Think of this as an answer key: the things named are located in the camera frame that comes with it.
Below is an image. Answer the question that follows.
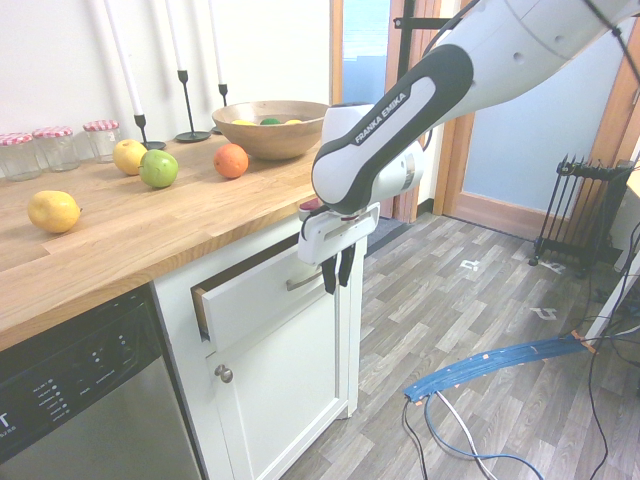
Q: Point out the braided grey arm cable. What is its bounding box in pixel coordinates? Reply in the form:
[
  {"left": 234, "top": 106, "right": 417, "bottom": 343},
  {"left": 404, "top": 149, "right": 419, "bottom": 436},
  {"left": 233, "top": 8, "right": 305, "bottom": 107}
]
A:
[{"left": 584, "top": 0, "right": 640, "bottom": 96}]

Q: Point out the wooden door frosted glass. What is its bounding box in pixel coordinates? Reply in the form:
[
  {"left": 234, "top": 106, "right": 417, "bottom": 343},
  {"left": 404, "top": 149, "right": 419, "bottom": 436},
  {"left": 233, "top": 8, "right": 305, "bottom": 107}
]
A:
[{"left": 433, "top": 29, "right": 640, "bottom": 236}]

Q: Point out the white base cabinet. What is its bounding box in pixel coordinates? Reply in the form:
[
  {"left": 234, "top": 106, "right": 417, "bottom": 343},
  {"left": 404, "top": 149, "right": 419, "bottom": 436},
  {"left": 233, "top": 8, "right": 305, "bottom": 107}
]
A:
[{"left": 149, "top": 199, "right": 366, "bottom": 480}]

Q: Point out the thin black floor cable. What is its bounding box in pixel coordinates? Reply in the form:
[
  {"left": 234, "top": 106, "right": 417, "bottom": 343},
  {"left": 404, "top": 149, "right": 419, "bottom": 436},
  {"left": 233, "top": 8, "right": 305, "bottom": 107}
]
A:
[{"left": 403, "top": 399, "right": 431, "bottom": 480}]

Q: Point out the white drawer wooden interior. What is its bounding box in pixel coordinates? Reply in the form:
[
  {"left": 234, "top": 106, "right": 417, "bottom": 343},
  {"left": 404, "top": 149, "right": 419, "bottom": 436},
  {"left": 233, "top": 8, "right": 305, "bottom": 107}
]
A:
[{"left": 190, "top": 234, "right": 341, "bottom": 351}]

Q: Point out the tall white candle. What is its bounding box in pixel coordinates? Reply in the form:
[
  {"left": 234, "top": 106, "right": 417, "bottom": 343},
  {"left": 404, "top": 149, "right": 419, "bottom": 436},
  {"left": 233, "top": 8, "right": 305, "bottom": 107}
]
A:
[
  {"left": 102, "top": 0, "right": 145, "bottom": 117},
  {"left": 206, "top": 0, "right": 225, "bottom": 86},
  {"left": 163, "top": 0, "right": 189, "bottom": 72}
]

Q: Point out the glass jar checkered lid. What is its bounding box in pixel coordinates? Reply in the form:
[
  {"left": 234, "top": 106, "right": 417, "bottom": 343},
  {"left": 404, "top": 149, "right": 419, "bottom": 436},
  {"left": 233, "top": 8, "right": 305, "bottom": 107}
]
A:
[
  {"left": 82, "top": 119, "right": 123, "bottom": 165},
  {"left": 31, "top": 125, "right": 81, "bottom": 173},
  {"left": 0, "top": 132, "right": 42, "bottom": 182}
]

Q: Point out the silver curved drawer handle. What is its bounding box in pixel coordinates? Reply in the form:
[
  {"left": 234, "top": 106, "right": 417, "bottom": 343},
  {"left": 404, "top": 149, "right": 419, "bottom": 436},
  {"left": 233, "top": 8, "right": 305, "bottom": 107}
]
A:
[{"left": 285, "top": 272, "right": 326, "bottom": 291}]

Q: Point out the green apple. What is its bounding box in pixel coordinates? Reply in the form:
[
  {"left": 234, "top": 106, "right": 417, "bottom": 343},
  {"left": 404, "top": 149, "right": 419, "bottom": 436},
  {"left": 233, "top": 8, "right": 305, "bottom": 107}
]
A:
[{"left": 138, "top": 148, "right": 180, "bottom": 189}]

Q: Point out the black candle holder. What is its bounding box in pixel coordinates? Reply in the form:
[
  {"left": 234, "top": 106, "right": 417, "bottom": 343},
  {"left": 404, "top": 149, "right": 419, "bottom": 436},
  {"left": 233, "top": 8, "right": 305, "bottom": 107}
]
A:
[
  {"left": 209, "top": 83, "right": 230, "bottom": 135},
  {"left": 173, "top": 69, "right": 213, "bottom": 143},
  {"left": 133, "top": 113, "right": 167, "bottom": 151}
]

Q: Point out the black steel dishwasher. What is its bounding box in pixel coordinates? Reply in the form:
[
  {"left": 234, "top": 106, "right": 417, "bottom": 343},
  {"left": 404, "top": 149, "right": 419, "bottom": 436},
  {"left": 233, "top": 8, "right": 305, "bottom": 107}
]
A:
[{"left": 0, "top": 282, "right": 204, "bottom": 480}]

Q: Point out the black oil radiator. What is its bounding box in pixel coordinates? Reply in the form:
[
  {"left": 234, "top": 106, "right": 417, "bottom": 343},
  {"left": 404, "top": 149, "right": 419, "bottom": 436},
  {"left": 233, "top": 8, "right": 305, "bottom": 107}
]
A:
[{"left": 528, "top": 154, "right": 634, "bottom": 279}]

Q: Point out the large wooden bowl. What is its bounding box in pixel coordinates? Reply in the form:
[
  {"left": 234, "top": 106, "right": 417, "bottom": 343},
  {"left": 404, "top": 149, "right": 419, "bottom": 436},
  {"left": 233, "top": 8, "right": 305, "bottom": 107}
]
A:
[{"left": 211, "top": 100, "right": 331, "bottom": 161}]

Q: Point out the blue floor cable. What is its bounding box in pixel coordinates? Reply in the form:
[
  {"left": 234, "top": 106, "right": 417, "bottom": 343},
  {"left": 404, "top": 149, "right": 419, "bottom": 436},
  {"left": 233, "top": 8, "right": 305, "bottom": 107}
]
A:
[{"left": 424, "top": 392, "right": 546, "bottom": 480}]

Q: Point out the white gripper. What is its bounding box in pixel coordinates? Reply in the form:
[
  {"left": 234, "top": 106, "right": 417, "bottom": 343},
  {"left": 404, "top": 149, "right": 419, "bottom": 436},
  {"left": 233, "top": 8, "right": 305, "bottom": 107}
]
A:
[{"left": 297, "top": 202, "right": 381, "bottom": 294}]

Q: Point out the yellow pear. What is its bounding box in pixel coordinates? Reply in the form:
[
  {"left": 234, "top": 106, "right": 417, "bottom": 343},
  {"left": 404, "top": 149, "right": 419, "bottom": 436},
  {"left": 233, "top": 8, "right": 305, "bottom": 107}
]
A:
[{"left": 27, "top": 190, "right": 83, "bottom": 235}]

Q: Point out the orange fruit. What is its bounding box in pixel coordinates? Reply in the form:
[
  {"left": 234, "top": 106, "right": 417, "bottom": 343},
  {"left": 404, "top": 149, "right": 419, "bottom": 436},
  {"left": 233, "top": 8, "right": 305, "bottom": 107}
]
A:
[{"left": 213, "top": 143, "right": 250, "bottom": 180}]

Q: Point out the white floor cable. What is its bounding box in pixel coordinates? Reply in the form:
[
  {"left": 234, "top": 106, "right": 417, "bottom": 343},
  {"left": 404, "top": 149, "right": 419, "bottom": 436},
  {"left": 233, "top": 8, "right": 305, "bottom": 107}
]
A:
[{"left": 434, "top": 392, "right": 501, "bottom": 480}]

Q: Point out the blue tape cable cover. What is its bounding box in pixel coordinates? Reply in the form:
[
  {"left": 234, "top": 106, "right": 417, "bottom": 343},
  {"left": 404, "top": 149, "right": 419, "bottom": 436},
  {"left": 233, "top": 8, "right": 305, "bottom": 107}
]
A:
[{"left": 402, "top": 334, "right": 596, "bottom": 406}]

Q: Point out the black metal rack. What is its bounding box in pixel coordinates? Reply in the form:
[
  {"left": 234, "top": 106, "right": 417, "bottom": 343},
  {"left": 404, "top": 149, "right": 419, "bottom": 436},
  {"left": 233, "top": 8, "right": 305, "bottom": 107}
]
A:
[{"left": 399, "top": 0, "right": 454, "bottom": 66}]

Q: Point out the yellow apple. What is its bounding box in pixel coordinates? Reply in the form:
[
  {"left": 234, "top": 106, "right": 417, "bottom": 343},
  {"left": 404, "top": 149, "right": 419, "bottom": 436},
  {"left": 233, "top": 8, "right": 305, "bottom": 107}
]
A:
[{"left": 112, "top": 138, "right": 150, "bottom": 176}]

